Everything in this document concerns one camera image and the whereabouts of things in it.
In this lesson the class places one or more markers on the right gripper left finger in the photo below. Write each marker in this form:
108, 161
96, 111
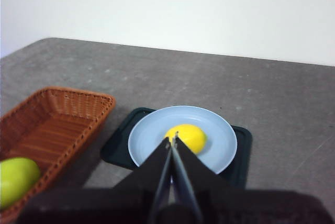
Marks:
149, 171

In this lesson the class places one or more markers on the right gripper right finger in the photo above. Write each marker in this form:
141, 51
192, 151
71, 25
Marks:
193, 171

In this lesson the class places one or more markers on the blue round plate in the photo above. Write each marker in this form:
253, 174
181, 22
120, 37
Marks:
146, 135

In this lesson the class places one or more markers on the yellow lemon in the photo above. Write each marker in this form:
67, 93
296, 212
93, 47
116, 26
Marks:
191, 135

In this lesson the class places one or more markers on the brown wicker basket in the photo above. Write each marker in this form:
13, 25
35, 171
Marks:
52, 135

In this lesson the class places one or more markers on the black rectangular tray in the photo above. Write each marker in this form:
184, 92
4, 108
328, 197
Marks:
243, 140

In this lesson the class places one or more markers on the green apple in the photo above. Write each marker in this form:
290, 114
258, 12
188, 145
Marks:
15, 179

